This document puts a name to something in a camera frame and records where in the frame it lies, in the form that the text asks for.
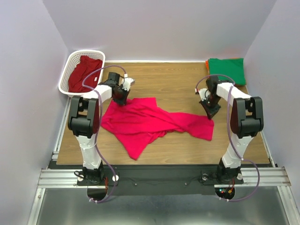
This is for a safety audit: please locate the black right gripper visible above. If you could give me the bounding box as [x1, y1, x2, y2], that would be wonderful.
[199, 94, 221, 120]

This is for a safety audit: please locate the bright pink t shirt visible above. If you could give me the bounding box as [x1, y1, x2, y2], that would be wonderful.
[101, 97, 214, 160]

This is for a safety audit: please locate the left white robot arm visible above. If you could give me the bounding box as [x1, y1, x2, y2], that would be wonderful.
[67, 72, 135, 185]

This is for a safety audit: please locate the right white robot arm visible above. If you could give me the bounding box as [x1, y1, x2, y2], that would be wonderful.
[195, 74, 264, 183]

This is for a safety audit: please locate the dark red t shirt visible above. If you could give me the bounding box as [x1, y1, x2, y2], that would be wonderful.
[68, 55, 103, 93]

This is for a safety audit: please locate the folded green t shirt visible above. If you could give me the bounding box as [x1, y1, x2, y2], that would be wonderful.
[208, 57, 247, 86]

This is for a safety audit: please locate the folded orange t shirt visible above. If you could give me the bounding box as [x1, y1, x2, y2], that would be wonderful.
[205, 60, 246, 88]

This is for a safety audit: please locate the white perforated plastic basket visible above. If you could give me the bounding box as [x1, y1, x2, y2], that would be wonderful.
[58, 50, 105, 98]

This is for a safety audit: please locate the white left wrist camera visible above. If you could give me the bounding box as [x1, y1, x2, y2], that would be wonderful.
[121, 74, 135, 91]

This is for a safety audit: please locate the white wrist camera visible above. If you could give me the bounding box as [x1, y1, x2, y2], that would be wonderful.
[121, 74, 135, 91]
[195, 88, 208, 101]

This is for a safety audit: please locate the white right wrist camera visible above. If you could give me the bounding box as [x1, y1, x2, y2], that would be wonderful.
[195, 88, 208, 101]

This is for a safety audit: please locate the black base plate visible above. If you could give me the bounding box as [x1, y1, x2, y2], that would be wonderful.
[74, 165, 244, 195]

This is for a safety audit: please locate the aluminium frame rail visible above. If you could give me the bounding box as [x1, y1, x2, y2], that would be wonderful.
[28, 96, 80, 225]

